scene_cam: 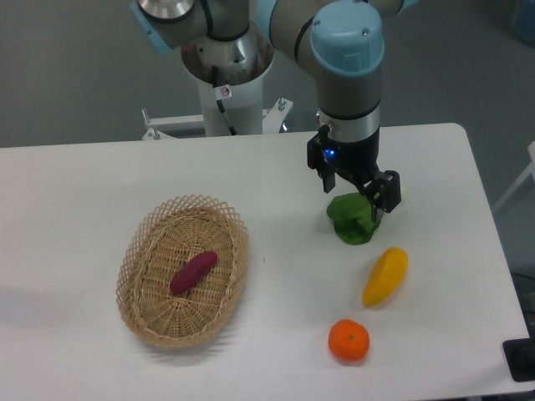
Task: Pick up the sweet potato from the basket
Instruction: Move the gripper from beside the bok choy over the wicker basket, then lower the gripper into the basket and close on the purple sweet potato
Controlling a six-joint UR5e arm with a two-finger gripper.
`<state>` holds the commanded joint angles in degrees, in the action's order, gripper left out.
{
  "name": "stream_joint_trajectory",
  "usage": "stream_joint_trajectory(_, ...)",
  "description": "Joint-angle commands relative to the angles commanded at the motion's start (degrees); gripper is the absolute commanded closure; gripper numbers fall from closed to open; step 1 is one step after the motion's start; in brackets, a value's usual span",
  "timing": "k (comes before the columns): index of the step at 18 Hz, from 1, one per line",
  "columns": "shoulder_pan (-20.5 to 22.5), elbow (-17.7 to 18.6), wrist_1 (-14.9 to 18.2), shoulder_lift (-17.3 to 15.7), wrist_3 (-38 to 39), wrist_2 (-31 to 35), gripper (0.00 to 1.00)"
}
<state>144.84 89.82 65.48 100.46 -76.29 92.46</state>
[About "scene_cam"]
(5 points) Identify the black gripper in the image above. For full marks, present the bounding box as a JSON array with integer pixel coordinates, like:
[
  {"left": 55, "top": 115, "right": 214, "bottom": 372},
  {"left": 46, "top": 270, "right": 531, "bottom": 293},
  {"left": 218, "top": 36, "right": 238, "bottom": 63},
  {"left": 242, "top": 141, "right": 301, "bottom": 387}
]
[{"left": 307, "top": 124, "right": 400, "bottom": 221}]

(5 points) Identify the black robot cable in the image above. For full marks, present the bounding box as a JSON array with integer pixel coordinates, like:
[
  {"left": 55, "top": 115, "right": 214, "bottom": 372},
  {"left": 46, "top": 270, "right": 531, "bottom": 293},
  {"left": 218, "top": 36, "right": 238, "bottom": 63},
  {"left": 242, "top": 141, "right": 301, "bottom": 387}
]
[{"left": 211, "top": 66, "right": 239, "bottom": 137}]

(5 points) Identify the black device at table edge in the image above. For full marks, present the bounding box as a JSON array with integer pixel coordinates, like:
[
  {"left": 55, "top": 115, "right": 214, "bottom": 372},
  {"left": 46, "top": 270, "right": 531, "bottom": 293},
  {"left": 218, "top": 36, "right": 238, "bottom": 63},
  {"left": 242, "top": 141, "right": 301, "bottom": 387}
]
[{"left": 502, "top": 338, "right": 534, "bottom": 383}]

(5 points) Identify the white metal base frame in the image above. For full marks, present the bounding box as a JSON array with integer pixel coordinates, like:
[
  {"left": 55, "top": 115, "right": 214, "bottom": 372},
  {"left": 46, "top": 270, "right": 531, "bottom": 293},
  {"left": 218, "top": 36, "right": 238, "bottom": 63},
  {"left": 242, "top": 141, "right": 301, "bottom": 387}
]
[{"left": 141, "top": 98, "right": 294, "bottom": 140}]

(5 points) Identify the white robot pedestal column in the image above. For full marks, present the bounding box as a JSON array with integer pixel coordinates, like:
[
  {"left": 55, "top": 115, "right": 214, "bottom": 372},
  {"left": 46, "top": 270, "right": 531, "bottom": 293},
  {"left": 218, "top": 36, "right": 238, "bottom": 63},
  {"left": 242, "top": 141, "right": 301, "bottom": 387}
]
[{"left": 181, "top": 28, "right": 273, "bottom": 137}]

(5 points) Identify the orange tangerine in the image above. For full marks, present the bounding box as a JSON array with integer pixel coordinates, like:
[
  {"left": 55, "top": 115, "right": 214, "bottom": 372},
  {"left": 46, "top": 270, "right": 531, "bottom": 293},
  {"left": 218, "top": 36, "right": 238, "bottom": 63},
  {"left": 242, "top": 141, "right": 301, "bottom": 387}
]
[{"left": 328, "top": 319, "right": 370, "bottom": 363}]

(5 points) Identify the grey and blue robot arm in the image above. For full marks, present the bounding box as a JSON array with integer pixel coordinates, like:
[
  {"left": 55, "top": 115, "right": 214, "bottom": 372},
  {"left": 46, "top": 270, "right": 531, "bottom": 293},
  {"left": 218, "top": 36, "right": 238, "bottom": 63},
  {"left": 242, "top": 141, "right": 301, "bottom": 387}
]
[{"left": 130, "top": 1, "right": 408, "bottom": 221}]

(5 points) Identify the purple sweet potato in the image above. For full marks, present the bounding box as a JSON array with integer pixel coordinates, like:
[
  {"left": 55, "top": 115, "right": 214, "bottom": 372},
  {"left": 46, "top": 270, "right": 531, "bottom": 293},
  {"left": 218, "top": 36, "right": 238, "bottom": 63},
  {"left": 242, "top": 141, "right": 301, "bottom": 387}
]
[{"left": 170, "top": 251, "right": 218, "bottom": 295}]

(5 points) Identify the yellow mango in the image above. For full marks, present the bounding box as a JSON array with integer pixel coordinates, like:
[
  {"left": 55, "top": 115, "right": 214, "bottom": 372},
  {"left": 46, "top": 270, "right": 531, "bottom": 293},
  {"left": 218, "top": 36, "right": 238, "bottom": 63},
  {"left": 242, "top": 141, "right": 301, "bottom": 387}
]
[{"left": 361, "top": 246, "right": 409, "bottom": 307}]

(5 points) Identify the oval woven wicker basket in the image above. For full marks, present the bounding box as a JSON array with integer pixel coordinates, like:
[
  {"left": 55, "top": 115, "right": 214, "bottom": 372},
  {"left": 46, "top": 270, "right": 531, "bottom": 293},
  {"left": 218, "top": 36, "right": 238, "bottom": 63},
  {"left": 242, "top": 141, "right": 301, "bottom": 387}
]
[{"left": 116, "top": 195, "right": 249, "bottom": 348}]

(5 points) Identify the green leafy vegetable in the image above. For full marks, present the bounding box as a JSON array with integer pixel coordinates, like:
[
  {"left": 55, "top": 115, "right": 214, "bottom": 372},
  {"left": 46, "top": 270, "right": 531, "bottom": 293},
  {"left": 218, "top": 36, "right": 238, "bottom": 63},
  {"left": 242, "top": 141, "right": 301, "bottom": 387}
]
[{"left": 326, "top": 192, "right": 380, "bottom": 246}]

